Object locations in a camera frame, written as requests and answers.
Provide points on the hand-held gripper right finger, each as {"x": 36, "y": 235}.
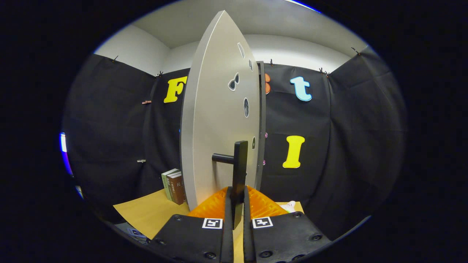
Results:
{"x": 248, "y": 226}

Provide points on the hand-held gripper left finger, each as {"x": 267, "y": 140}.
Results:
{"x": 227, "y": 219}

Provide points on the beige cabinet door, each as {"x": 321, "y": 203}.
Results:
{"x": 215, "y": 109}

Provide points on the white crumpled object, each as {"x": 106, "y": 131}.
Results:
{"x": 289, "y": 206}

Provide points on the brown book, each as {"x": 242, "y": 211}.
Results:
{"x": 177, "y": 190}

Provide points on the printed paper sheet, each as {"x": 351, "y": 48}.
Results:
{"x": 136, "y": 232}

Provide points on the dark grey cabinet body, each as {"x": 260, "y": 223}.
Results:
{"x": 261, "y": 109}

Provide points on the black backdrop cloth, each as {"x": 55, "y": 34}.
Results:
{"x": 347, "y": 146}

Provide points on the long ceiling light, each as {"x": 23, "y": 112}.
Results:
{"x": 301, "y": 4}

